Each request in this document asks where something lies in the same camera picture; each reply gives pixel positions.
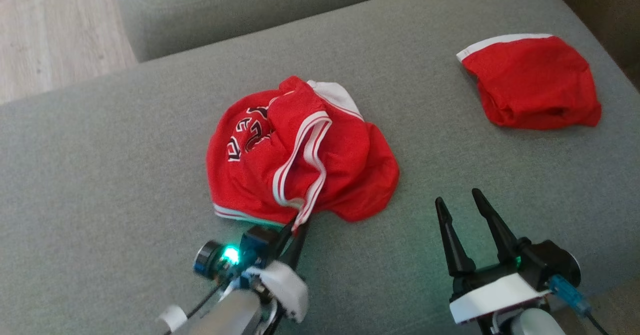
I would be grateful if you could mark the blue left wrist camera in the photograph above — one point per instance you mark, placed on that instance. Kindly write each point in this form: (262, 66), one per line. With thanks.
(235, 255)

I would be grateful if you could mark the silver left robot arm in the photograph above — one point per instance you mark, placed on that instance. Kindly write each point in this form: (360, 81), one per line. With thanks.
(230, 315)

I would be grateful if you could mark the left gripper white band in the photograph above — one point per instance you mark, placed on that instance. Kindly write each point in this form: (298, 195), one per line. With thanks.
(287, 287)

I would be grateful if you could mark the red basketball jersey white trim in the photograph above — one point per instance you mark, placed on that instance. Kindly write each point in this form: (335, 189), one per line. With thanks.
(345, 165)

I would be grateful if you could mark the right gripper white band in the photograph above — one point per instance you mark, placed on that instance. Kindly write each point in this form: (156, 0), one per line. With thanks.
(492, 297)

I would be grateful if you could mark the grey fabric sofa armrest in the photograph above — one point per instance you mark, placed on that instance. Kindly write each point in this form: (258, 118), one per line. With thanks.
(250, 10)

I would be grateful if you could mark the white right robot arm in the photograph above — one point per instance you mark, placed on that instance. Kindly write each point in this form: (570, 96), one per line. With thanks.
(532, 325)

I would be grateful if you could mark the red shorts with white stripe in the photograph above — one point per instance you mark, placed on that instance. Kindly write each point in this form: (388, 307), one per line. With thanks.
(535, 85)

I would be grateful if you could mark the grey sofa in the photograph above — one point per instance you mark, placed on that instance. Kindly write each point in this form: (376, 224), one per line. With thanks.
(125, 175)

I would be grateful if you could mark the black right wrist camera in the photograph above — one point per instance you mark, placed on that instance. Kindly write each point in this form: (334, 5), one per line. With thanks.
(555, 267)

